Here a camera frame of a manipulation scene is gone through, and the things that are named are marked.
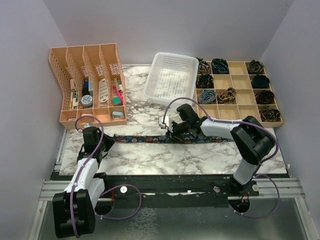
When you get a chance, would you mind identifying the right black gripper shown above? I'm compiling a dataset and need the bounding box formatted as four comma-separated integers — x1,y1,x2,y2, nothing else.
165,121,190,143

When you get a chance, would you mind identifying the navy floral tie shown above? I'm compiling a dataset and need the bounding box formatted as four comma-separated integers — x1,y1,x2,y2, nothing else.
113,134,233,144

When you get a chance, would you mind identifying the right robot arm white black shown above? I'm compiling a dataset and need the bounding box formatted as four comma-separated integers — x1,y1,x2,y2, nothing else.
159,103,279,196

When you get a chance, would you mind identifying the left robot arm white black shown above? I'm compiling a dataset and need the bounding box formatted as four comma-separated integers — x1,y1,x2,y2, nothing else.
52,126,115,239

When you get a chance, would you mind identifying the teal eraser block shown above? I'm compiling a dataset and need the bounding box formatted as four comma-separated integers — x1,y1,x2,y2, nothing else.
112,96,123,106

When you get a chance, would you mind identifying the round blue patterned tin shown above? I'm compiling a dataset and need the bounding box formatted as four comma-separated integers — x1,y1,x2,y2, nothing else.
80,94,93,108

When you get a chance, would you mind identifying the white perforated card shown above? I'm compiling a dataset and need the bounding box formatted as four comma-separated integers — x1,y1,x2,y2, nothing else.
98,78,109,103

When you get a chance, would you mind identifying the rolled blue grey tie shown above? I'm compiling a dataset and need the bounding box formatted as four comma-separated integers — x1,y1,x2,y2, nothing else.
197,89,216,105

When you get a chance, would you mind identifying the white plastic basket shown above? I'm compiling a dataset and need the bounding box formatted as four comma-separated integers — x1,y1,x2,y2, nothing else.
143,52,199,106

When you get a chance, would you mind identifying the rolled dark olive tie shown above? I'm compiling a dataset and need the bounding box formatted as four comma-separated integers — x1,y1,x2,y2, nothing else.
195,73,214,89

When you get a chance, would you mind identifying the peach file organizer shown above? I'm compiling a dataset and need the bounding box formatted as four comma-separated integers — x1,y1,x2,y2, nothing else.
49,43,128,130

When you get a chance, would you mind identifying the rolled gold paisley tie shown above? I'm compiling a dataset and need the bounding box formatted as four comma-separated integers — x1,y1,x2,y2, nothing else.
216,87,237,104

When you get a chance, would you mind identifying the wooden compartment tray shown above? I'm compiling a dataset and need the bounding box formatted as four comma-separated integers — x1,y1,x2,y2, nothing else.
194,60,283,128

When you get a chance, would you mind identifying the rolled striped brown tie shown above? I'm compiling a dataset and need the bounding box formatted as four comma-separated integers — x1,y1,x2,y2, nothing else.
197,60,211,74

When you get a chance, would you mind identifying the rolled teal dark tie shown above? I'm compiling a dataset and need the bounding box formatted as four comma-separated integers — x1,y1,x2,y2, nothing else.
211,58,229,75

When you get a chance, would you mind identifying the rolled black gold tie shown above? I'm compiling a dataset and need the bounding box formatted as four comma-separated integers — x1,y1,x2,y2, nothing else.
259,106,281,123

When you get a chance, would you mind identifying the rolled dark red tie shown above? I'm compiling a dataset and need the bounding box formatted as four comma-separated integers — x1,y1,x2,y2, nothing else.
255,90,275,105

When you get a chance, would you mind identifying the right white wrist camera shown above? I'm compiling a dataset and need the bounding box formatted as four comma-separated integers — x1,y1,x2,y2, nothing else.
158,116,173,132

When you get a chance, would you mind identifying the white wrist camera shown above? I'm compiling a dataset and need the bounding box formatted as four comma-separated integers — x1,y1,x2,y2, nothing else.
82,121,93,130
158,116,173,132

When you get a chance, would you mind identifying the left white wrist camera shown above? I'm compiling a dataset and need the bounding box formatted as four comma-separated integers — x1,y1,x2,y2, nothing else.
82,121,93,130

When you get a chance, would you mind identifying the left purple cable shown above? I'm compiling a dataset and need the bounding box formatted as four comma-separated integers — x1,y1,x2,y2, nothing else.
69,116,143,238

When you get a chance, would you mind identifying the purple cable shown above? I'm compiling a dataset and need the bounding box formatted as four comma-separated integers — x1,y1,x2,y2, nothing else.
69,116,143,238
163,97,281,219

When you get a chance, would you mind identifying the black metal base rail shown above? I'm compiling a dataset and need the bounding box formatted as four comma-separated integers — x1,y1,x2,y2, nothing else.
49,172,292,209

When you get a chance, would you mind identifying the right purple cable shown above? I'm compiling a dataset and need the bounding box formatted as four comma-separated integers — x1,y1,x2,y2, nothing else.
163,97,281,219

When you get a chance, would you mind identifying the aluminium frame rail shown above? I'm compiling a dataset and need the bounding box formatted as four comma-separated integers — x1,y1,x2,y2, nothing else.
39,176,307,201

